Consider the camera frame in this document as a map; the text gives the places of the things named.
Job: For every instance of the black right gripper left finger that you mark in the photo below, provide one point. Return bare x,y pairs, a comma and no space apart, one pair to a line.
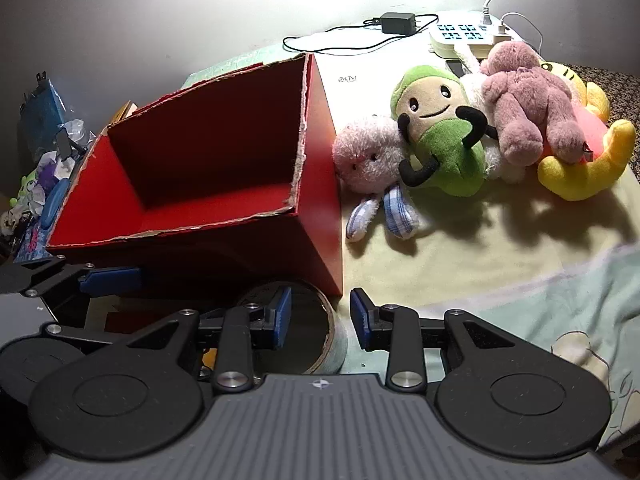
183,359

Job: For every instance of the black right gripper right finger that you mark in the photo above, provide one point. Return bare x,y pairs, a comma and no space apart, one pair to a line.
493,390

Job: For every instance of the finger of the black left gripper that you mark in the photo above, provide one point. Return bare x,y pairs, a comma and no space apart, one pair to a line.
36,278

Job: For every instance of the clutter pile of small toys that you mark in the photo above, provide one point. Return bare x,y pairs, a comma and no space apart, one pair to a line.
26,226

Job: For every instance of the green bear print blanket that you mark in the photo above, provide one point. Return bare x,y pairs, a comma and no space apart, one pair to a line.
562,275

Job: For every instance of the blue packaged item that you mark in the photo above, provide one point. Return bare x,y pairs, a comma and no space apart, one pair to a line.
42,115

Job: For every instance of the round tape roll container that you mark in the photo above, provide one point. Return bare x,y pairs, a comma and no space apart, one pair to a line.
316,342

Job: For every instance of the red cardboard box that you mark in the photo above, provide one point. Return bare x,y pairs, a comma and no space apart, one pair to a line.
238,167

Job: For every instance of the green bean plush toy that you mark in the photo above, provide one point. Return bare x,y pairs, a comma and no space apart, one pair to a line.
442,131

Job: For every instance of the yellow duck plush toy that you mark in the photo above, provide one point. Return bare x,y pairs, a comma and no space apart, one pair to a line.
609,145

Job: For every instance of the pink fluffy bunny plush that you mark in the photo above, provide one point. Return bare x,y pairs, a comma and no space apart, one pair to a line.
366,157

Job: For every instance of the mauve teddy bear plush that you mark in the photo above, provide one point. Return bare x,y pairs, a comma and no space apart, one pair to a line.
531,107

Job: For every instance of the brown patterned bedside mat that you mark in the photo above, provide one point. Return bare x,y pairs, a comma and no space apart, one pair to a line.
621,89

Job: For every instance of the white power strip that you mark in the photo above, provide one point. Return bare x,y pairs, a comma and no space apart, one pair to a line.
471,29

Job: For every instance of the black power adapter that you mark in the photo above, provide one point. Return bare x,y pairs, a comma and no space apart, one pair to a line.
398,23

